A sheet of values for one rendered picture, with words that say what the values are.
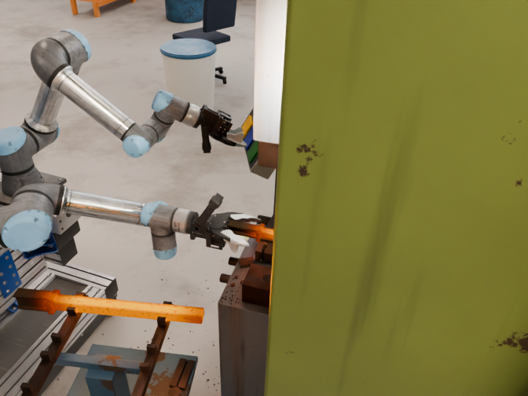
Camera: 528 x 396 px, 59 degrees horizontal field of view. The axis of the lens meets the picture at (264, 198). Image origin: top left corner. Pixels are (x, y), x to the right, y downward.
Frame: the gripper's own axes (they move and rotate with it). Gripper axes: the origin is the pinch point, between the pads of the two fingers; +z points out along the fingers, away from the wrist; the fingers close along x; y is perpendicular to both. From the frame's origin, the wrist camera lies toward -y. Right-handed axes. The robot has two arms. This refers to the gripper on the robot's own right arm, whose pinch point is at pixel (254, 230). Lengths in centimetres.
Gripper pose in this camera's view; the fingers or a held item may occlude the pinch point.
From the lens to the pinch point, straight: 135.5
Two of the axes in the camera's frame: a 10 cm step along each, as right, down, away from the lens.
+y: -0.3, 8.2, 5.8
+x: -2.7, 5.5, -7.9
